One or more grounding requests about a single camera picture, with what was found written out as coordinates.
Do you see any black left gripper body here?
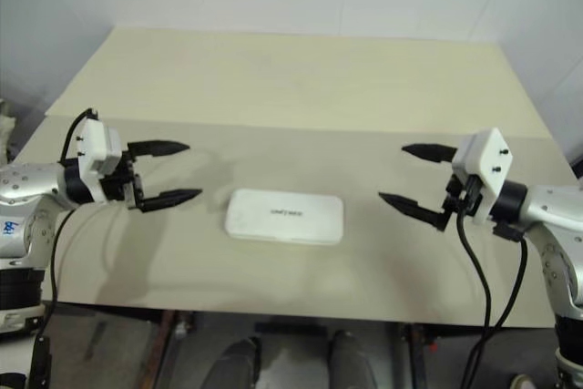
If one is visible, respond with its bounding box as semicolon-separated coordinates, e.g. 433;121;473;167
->
99;142;147;212

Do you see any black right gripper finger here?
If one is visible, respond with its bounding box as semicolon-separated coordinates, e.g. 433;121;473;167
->
377;191;450;231
401;142;458;164

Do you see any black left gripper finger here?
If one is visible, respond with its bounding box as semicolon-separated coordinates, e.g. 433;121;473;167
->
127;138;190;161
136;188;203;214

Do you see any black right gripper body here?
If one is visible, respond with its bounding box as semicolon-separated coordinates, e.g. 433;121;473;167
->
441;172;484;217

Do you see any white rectangular case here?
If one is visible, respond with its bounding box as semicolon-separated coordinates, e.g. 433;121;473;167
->
224;187;345;248

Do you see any white crumpled cloth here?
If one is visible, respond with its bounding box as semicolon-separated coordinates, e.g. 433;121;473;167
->
0;99;17;153

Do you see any dark metal table leg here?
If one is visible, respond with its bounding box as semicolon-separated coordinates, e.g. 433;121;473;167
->
400;323;434;389

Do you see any rusty metal table leg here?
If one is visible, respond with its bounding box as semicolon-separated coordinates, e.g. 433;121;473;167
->
145;311;177;389

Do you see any dark grey rounded shape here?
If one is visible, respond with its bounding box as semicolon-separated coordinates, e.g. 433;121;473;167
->
213;337;263;389

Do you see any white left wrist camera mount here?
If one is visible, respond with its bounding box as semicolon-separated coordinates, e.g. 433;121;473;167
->
76;118;124;203

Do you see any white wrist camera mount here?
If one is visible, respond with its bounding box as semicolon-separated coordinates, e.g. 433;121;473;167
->
452;127;515;226
76;118;124;203

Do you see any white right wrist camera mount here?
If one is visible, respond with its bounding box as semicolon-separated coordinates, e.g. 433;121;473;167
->
452;127;515;226

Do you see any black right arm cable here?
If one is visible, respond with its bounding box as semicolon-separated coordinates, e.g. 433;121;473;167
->
453;206;529;389

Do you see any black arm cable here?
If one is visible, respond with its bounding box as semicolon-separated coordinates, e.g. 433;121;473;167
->
31;107;99;389
453;206;529;389

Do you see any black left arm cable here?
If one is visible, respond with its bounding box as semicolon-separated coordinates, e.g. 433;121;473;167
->
31;107;99;389

